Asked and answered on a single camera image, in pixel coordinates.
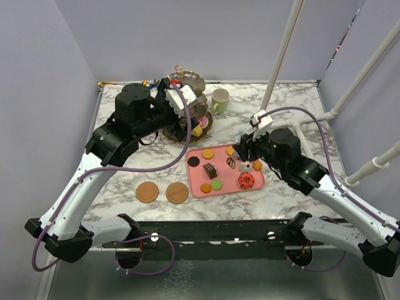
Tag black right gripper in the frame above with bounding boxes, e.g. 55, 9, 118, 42
232, 125, 288, 174

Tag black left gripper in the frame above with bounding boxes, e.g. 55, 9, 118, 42
134, 79, 201, 141

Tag layered square cake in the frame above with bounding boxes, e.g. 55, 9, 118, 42
226, 157, 237, 169

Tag yellow cake slice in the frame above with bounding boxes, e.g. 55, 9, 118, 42
191, 125, 203, 137

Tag pink frosted donut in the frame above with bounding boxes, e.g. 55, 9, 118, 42
199, 116, 209, 129

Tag three-tier grey cake stand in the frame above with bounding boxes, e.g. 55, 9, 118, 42
168, 65, 213, 143

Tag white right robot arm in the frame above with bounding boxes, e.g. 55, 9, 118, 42
233, 128, 399, 278

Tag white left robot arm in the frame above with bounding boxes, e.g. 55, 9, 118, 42
24, 77, 198, 263

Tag orange waffle biscuit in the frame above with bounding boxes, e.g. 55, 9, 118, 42
226, 146, 234, 156

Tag orange flower cookie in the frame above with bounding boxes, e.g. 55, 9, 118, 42
252, 160, 263, 171

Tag red frosted donut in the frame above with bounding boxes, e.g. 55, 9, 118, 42
237, 172, 255, 189

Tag orange jam biscuit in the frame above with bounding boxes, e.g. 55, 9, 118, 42
202, 148, 214, 159

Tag pink serving tray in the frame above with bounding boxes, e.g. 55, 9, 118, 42
186, 145, 265, 198

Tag chocolate cake slice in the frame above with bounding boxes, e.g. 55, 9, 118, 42
203, 163, 218, 179

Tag black sandwich cookie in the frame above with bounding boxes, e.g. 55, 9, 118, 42
187, 156, 200, 168

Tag green macaron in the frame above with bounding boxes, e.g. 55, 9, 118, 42
210, 178, 223, 191

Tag chocolate chip cookie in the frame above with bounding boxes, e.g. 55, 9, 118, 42
200, 183, 212, 194

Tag green mug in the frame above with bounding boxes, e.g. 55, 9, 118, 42
212, 88, 230, 114

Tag right round wooden coaster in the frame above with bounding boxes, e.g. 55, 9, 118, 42
166, 182, 189, 204

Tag round wooden coaster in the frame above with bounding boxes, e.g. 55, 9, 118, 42
166, 182, 189, 204
136, 181, 159, 203

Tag left round wooden coaster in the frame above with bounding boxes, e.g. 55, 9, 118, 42
136, 181, 159, 203

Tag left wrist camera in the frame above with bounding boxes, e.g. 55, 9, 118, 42
166, 85, 198, 118

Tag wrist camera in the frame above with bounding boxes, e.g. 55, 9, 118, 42
250, 109, 273, 141
166, 85, 198, 118

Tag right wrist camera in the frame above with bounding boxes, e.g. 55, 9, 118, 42
250, 109, 273, 141

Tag blue handled pliers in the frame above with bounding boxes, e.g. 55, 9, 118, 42
149, 79, 160, 90

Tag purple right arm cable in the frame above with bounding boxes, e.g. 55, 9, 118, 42
257, 106, 400, 273

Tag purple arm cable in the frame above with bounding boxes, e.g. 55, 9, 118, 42
257, 106, 400, 273
32, 81, 193, 276

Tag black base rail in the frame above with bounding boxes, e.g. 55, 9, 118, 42
103, 219, 308, 261

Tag white pvc pipe frame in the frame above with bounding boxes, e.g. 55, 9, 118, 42
271, 1, 399, 179

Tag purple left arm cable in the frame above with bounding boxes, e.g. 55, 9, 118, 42
32, 81, 193, 276

